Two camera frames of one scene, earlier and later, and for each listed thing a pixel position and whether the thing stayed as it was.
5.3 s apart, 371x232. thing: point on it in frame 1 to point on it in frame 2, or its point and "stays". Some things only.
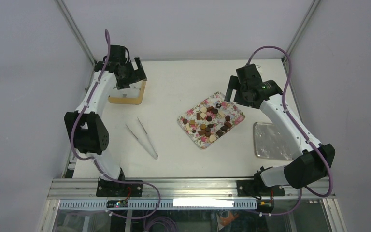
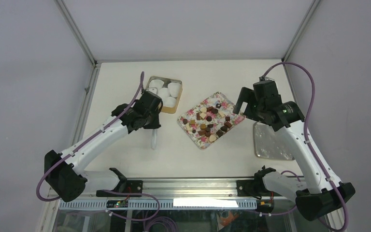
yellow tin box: [134, 94] to [168, 90]
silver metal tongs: [146, 141] to [154, 138]
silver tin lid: [269, 142] stays
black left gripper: [137, 75] to [155, 124]
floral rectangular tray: [210, 119] stays
